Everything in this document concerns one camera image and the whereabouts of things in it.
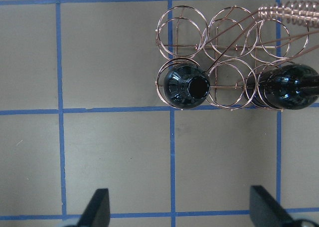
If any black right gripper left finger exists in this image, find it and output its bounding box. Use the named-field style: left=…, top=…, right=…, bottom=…
left=77, top=188, right=110, bottom=227

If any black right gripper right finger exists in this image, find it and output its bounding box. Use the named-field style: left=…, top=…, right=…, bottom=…
left=249, top=185, right=294, bottom=227

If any dark bottle in basket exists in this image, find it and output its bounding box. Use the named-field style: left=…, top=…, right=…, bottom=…
left=163, top=63, right=210, bottom=109
left=245, top=63, right=319, bottom=110

